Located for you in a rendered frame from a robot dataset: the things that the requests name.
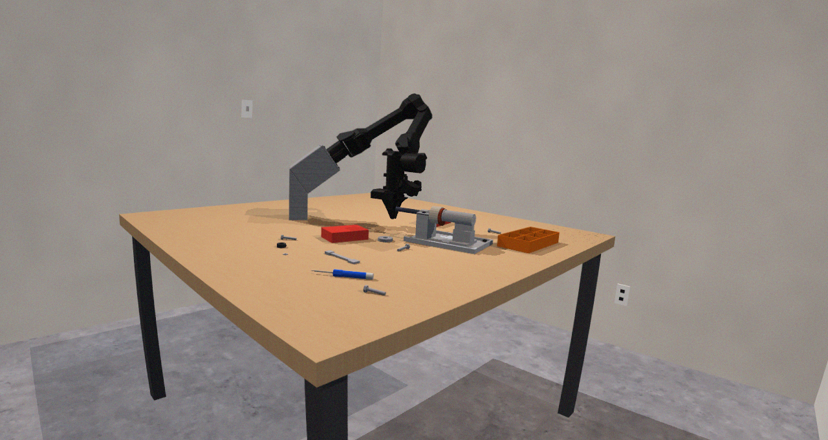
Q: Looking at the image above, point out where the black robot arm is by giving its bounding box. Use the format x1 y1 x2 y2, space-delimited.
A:
326 93 432 197

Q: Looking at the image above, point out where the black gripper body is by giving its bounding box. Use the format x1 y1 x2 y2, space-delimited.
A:
371 170 407 200

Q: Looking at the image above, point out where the orange compartment tray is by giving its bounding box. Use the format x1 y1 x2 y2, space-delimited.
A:
497 226 560 254

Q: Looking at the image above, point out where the blue screwdriver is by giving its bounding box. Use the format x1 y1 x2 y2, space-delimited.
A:
318 269 374 280

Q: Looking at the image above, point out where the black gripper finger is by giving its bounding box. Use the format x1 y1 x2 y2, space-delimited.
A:
394 197 408 219
382 199 400 219

